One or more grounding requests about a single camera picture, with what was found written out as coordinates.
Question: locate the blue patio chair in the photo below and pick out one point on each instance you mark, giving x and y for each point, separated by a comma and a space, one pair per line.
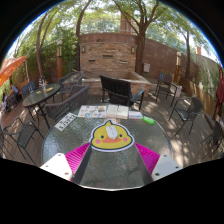
28, 88

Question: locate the wooden lamp post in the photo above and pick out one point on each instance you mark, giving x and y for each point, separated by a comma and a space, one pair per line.
178, 66
59, 60

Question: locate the grey wall box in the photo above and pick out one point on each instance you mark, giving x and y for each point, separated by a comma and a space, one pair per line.
146, 67

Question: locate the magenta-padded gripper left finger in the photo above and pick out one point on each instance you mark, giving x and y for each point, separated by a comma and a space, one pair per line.
56, 165

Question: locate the orange patio umbrella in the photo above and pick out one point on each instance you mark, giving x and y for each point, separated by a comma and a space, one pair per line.
11, 66

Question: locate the black wall lantern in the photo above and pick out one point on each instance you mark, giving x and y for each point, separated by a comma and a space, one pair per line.
83, 49
133, 50

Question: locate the white flat box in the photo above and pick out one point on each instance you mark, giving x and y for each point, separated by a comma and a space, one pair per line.
122, 112
112, 111

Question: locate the forked-trunk tree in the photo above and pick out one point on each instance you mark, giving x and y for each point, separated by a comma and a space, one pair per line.
140, 53

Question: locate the colourful sticker sheet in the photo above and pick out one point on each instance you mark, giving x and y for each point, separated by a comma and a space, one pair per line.
91, 111

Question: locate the dark wicker chair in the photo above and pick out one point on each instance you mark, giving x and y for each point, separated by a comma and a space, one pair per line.
70, 79
71, 101

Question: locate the small white and blue box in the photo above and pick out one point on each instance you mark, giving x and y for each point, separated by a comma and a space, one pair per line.
135, 114

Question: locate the dark metal mesh chair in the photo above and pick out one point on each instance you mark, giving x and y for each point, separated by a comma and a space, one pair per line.
191, 110
25, 135
216, 133

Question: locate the red closed umbrella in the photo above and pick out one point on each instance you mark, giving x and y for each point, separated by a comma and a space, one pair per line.
220, 93

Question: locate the white number label strip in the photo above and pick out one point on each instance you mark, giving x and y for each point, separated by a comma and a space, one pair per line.
65, 121

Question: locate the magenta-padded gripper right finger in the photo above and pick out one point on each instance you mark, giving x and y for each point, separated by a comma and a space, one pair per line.
166, 165

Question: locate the black wooden chair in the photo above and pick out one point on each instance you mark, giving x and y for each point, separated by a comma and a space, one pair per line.
115, 86

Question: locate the green packet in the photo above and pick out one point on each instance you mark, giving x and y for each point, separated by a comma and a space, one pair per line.
148, 120

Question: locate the black slatted patio chair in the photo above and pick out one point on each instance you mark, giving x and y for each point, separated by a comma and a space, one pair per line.
165, 79

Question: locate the stone brick fountain wall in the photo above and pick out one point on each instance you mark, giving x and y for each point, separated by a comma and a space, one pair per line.
106, 50

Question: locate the thin leaning tree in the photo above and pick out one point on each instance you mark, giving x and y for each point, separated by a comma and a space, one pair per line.
39, 50

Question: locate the round dark patio table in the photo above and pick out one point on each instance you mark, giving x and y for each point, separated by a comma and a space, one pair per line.
40, 95

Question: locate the yellow duck-shaped mouse pad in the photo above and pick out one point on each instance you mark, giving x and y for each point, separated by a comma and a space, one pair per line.
100, 138

